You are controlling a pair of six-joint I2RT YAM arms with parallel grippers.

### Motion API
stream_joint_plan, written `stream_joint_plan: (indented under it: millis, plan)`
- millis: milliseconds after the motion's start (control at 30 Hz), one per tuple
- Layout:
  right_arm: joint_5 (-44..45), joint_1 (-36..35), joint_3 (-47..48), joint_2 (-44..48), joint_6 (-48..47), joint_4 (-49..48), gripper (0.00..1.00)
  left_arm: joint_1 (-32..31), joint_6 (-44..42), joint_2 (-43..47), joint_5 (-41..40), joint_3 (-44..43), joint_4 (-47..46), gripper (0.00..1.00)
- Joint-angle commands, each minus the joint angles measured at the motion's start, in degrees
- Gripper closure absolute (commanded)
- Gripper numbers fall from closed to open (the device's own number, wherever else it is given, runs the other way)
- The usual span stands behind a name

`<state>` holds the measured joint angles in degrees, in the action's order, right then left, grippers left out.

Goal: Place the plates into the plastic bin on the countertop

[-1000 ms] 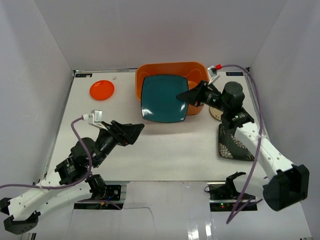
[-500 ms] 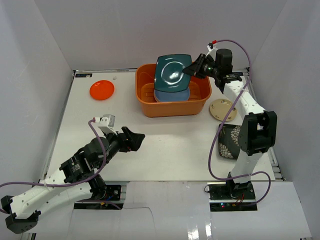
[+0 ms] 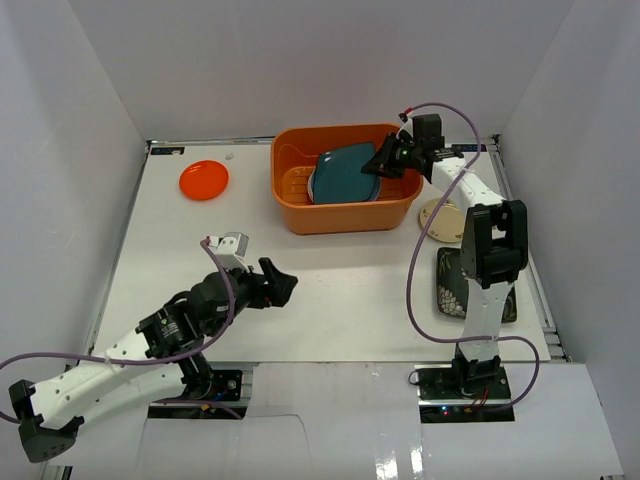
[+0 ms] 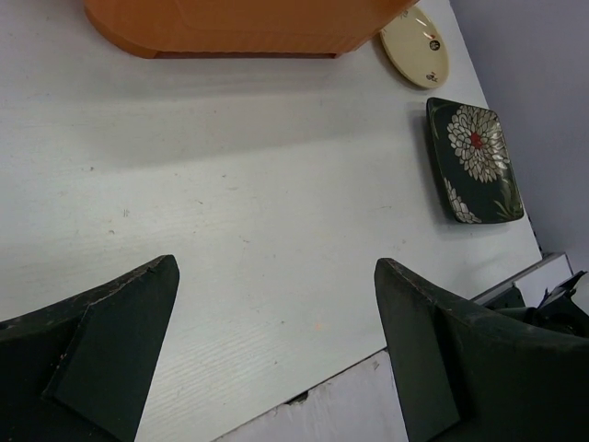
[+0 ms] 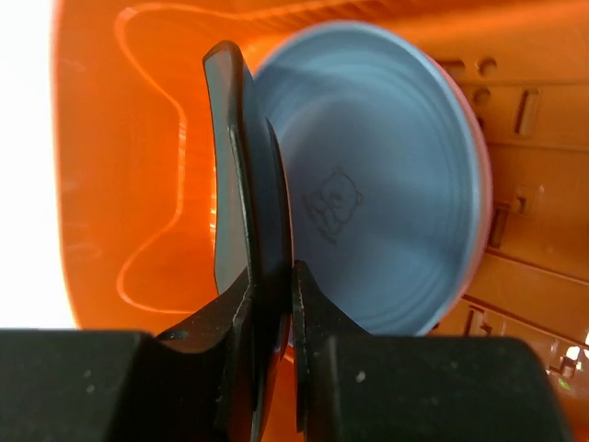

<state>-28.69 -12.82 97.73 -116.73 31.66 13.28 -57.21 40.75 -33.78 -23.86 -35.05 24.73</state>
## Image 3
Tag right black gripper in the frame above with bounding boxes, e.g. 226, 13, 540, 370
362, 133, 422, 180

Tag teal square plate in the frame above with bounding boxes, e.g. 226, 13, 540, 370
307, 142, 381, 205

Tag blue round plate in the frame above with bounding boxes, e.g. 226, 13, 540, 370
307, 168, 382, 205

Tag black floral square plate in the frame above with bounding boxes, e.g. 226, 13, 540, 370
433, 246, 519, 325

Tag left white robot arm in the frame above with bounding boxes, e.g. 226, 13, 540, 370
8, 258, 298, 463

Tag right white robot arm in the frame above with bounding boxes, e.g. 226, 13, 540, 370
362, 111, 528, 399

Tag orange plastic bin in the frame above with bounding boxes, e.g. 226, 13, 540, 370
270, 123, 424, 235

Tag beige floral round plate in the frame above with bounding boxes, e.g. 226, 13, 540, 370
418, 198, 465, 244

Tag orange round plate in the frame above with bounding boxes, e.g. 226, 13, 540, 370
179, 160, 230, 201

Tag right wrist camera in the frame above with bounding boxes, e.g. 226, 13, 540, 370
396, 111, 414, 143

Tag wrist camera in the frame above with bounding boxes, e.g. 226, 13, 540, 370
396, 111, 414, 143
202, 232, 249, 271

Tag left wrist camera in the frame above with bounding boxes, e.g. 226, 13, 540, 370
202, 232, 249, 271

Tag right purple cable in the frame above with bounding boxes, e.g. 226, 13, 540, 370
402, 101, 544, 409

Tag purple cable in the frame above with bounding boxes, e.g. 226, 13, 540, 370
402, 101, 544, 409
0, 238, 240, 426

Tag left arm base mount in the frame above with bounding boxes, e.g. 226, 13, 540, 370
147, 369, 252, 420

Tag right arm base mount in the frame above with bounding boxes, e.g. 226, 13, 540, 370
407, 366, 515, 425

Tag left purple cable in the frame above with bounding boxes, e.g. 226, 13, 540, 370
0, 238, 240, 426

